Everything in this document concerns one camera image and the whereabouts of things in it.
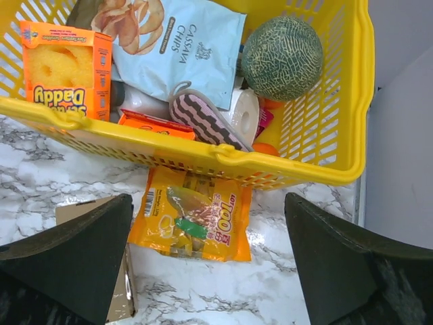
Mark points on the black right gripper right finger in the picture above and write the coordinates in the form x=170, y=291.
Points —
x=350, y=275

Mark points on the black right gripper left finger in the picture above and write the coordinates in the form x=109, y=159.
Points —
x=66, y=274

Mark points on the brown cardboard express box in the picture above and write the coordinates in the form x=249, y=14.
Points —
x=125, y=295

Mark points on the small orange snack box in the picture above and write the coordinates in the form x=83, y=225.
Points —
x=156, y=125

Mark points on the orange Scrub Daddy sponge box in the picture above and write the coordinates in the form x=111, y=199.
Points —
x=67, y=68

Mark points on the orange mango candy bag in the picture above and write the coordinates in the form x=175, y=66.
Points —
x=194, y=216

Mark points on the yellow plastic shopping basket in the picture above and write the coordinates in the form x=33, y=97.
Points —
x=320, y=137

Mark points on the orange fruit in basket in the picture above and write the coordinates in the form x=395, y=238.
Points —
x=265, y=118

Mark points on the white toilet paper roll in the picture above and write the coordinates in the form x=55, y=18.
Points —
x=243, y=114

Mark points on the pink brown striped scrubber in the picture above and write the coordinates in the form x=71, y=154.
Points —
x=191, y=108

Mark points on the green netted melon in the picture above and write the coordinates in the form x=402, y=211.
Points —
x=282, y=59

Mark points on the light blue cassava chips bag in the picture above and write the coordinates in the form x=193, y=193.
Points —
x=158, y=44

